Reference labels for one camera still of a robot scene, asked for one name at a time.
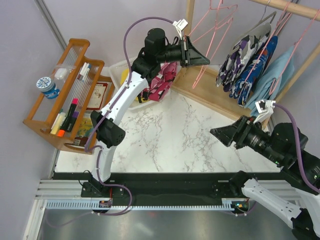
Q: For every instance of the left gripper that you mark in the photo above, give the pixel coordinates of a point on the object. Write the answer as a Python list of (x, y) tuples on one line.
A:
[(190, 55)]

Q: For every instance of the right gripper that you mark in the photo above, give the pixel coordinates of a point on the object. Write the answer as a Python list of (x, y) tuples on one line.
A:
[(226, 134)]

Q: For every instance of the pink hanger of camouflage trousers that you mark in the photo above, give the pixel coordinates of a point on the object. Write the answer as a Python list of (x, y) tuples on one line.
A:
[(226, 21)]

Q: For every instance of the pink camouflage trousers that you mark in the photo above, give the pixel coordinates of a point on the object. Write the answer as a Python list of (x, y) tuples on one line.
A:
[(160, 85)]

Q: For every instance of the pink hanger of yellow trousers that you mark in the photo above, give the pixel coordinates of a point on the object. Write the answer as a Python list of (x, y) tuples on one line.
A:
[(208, 22)]

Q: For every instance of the yellow trousers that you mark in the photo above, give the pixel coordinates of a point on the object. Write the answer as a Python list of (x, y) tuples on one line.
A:
[(124, 76)]

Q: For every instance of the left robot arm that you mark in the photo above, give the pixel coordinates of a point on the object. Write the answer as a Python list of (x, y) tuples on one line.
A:
[(142, 71)]

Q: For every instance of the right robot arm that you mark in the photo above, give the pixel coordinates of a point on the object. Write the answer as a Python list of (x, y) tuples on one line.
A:
[(299, 168)]

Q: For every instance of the grey purple camouflage trousers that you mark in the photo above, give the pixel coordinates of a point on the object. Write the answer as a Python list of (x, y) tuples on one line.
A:
[(240, 55)]

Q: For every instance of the blue patterned trousers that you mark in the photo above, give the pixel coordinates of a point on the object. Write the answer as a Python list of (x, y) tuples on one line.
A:
[(253, 71)]

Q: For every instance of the light blue trousers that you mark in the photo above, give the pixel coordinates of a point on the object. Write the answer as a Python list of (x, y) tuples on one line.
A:
[(273, 80)]

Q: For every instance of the wooden clothes rack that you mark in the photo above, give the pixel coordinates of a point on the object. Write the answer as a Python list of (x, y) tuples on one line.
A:
[(198, 84)]

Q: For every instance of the white plastic basket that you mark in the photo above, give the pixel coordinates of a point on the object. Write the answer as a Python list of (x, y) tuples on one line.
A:
[(115, 72)]

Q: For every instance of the red bordered card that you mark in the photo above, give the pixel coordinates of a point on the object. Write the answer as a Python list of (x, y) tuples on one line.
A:
[(98, 96)]

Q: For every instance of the white marker pens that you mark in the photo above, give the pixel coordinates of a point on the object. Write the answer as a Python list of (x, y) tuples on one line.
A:
[(84, 71)]

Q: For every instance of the pink black highlighter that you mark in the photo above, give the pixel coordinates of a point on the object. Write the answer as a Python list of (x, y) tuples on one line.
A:
[(70, 111)]

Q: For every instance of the yellow illustrated book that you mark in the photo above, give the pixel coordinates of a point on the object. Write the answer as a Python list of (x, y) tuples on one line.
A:
[(84, 131)]

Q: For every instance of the white earbuds case in bag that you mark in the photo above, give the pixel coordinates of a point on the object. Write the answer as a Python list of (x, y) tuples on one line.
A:
[(61, 73)]

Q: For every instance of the purple black highlighter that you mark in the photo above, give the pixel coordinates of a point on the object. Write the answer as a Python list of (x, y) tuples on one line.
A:
[(72, 121)]

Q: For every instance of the wooden desk organizer shelf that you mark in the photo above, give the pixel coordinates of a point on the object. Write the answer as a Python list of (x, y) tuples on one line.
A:
[(45, 111)]

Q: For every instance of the pale yellow highlighter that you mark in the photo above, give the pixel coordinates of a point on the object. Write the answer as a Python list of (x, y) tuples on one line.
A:
[(58, 123)]

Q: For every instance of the blue lidded jar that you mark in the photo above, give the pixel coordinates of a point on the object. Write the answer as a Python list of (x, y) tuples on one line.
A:
[(48, 87)]

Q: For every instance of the orange highlighter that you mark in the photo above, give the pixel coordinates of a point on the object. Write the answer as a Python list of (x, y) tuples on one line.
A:
[(61, 133)]

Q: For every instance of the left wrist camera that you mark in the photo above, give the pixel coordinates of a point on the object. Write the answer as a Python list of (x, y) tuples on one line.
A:
[(180, 25)]

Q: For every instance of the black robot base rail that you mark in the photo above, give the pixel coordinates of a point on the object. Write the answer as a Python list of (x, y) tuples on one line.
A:
[(157, 189)]

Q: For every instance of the white cable duct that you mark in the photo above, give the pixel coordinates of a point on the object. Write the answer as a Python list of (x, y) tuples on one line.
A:
[(97, 205)]

